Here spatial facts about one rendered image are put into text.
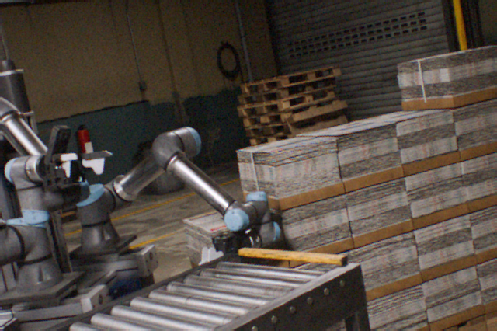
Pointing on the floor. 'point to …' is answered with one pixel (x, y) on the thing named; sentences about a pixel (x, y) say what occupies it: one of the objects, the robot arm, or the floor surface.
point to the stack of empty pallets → (277, 130)
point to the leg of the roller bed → (358, 321)
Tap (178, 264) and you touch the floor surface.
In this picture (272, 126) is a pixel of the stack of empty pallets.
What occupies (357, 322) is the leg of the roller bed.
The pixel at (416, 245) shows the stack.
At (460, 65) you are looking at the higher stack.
